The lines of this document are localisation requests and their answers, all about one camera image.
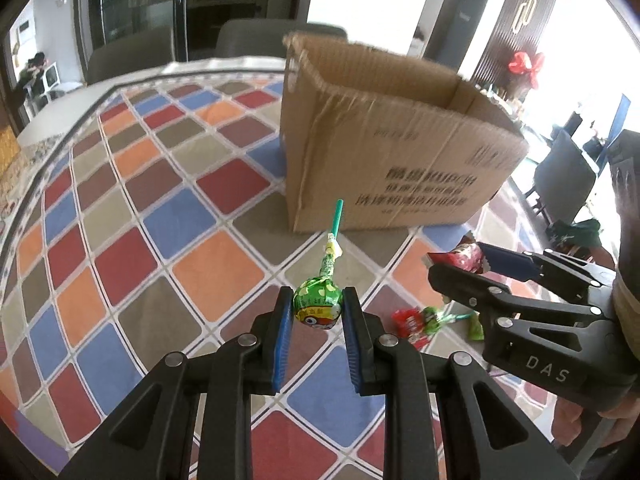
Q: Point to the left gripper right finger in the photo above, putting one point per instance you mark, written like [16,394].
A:
[442,414]

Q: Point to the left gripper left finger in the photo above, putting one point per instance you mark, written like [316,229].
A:
[192,410]

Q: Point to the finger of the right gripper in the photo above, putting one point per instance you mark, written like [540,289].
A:
[519,325]
[575,281]

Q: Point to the dark red candy packet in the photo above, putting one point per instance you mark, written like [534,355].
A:
[466,256]

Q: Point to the green lollipop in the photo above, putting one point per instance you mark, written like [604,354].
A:
[317,302]
[434,320]

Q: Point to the person right hand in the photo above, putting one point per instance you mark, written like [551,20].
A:
[568,421]

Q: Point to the light green snack packet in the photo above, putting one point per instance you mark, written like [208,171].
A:
[475,329]

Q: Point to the red candy wrapper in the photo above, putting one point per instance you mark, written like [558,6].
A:
[410,324]

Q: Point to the dark grey chair right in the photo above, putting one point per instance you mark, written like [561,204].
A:
[563,181]

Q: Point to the brown cardboard box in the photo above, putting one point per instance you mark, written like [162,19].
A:
[395,140]

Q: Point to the red bow decoration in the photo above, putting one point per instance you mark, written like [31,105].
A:
[530,66]

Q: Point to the colourful checkered table mat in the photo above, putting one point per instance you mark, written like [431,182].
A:
[161,225]

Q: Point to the patterned placemat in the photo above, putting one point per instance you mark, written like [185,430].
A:
[19,172]

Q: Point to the grey dining chair centre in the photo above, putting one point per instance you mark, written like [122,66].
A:
[264,36]

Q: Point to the grey dining chair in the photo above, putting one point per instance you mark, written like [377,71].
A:
[140,51]
[264,36]

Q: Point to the grey dining chair left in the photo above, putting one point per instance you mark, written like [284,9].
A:
[140,51]

